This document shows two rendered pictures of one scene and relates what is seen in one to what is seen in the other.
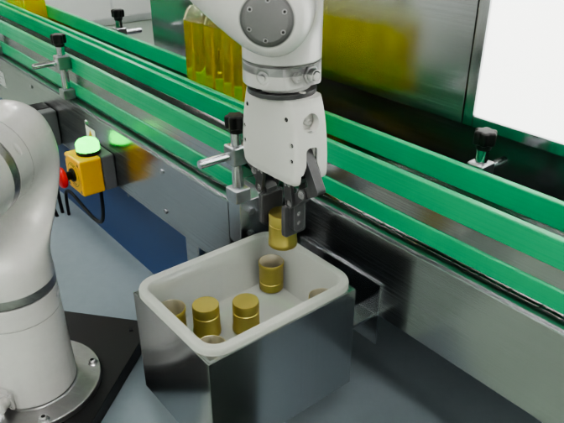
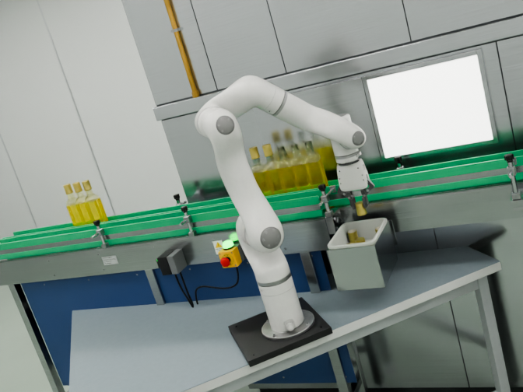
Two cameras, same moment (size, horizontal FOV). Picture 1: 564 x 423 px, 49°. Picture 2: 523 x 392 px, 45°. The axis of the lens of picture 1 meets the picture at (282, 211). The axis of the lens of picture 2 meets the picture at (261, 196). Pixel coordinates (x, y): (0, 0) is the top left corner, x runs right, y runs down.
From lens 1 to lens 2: 1.67 m
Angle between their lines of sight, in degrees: 26
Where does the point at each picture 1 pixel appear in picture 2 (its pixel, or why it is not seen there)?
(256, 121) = (345, 174)
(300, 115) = (361, 165)
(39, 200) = not seen: hidden behind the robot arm
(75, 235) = (215, 306)
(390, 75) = not seen: hidden behind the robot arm
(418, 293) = (406, 212)
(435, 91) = (367, 156)
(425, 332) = (414, 225)
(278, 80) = (353, 157)
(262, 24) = (357, 139)
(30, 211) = not seen: hidden behind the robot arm
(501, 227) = (422, 176)
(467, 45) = (373, 137)
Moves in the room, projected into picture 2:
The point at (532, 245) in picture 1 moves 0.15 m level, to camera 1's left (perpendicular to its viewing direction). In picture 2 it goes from (433, 175) to (401, 190)
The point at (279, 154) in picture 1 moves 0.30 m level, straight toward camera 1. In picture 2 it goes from (358, 180) to (416, 188)
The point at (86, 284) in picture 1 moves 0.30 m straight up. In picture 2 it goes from (250, 309) to (228, 240)
